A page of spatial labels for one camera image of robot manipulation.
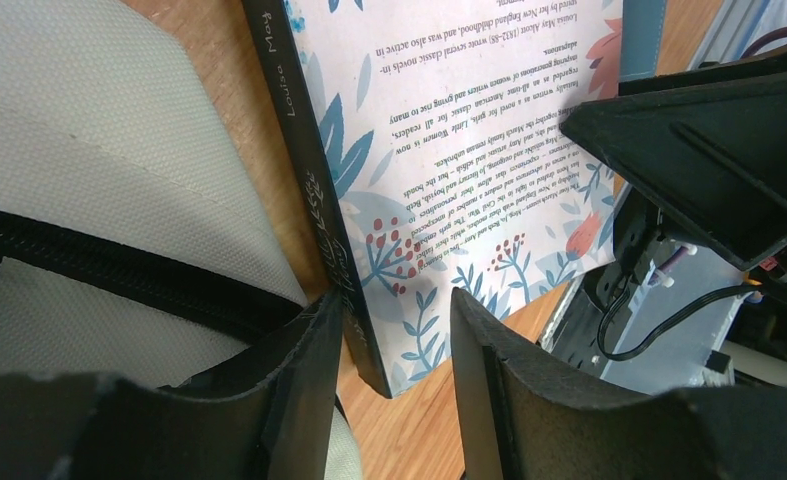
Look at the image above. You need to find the beige canvas backpack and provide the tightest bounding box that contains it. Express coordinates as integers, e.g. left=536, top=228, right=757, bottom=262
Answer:
left=0, top=1, right=362, bottom=479

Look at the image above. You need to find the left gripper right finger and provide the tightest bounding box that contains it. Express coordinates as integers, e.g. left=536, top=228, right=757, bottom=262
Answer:
left=450, top=288, right=787, bottom=479

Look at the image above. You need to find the blue leather wallet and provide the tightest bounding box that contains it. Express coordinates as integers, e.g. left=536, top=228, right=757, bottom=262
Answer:
left=620, top=0, right=667, bottom=83

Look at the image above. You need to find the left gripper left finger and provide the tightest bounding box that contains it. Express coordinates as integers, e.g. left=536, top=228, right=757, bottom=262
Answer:
left=0, top=292, right=343, bottom=479

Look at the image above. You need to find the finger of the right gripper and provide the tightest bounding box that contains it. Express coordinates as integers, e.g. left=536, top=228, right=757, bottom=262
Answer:
left=560, top=45, right=787, bottom=270

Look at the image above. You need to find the floral white cover book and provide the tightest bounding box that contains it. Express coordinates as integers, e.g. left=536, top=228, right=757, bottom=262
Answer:
left=244, top=1, right=623, bottom=398

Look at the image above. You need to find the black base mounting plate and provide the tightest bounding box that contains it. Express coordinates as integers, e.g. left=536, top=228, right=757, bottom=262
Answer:
left=540, top=188, right=661, bottom=377

